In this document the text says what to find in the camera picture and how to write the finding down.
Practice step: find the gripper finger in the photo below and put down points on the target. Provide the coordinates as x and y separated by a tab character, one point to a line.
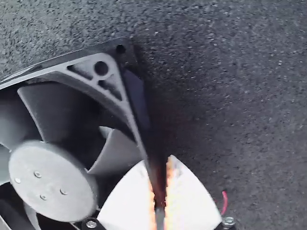
189	203
127	198

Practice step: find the black mat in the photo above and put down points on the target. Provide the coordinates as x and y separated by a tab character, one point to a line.
227	83

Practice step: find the black square fan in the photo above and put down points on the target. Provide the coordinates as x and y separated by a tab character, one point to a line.
52	115

